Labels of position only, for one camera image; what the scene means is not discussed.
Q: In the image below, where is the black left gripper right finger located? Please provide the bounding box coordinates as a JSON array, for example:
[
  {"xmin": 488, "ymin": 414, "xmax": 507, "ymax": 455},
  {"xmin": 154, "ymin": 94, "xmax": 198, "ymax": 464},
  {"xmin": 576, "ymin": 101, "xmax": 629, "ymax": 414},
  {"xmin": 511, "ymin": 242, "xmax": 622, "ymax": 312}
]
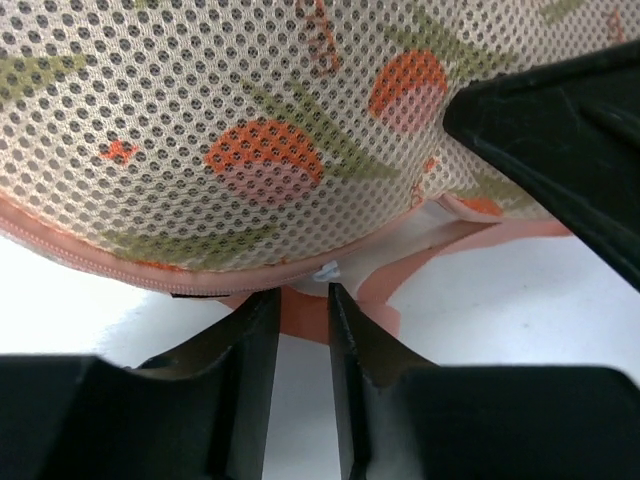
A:
[{"xmin": 328, "ymin": 284, "xmax": 639, "ymax": 479}]

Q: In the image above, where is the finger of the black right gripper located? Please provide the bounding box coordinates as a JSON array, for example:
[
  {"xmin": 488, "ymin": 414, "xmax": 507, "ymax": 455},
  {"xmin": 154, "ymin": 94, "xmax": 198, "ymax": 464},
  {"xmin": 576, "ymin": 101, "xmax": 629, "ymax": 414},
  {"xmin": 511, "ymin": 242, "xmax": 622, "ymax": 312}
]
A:
[{"xmin": 443, "ymin": 41, "xmax": 639, "ymax": 287}]

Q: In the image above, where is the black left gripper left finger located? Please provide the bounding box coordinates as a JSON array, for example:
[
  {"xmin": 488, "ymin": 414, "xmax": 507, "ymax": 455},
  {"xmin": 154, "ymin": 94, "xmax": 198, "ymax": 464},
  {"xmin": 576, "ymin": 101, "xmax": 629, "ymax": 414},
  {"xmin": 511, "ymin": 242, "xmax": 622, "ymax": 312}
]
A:
[{"xmin": 1, "ymin": 289, "xmax": 281, "ymax": 479}]

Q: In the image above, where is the floral pink mesh laundry bag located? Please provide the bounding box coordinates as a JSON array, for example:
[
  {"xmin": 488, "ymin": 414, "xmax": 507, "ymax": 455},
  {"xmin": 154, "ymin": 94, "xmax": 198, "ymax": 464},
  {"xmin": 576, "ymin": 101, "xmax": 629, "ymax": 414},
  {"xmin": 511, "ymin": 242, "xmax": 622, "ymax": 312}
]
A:
[{"xmin": 0, "ymin": 0, "xmax": 626, "ymax": 346}]

